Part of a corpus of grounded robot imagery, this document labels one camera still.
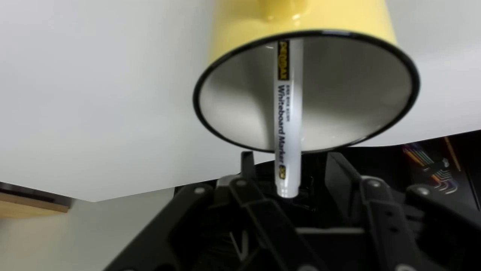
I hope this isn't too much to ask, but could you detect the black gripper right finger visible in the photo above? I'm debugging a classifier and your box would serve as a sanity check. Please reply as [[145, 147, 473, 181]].
[[325, 151, 481, 271]]

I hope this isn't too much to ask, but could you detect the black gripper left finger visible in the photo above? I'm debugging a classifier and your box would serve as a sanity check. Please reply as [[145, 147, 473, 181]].
[[104, 151, 327, 271]]

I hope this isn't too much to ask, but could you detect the blue whiteboard marker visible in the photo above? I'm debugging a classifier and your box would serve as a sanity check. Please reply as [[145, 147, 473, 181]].
[[274, 38, 304, 198]]

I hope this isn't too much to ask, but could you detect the yellow enamel mug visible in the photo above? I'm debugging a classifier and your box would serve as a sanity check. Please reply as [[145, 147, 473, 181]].
[[193, 0, 421, 151]]

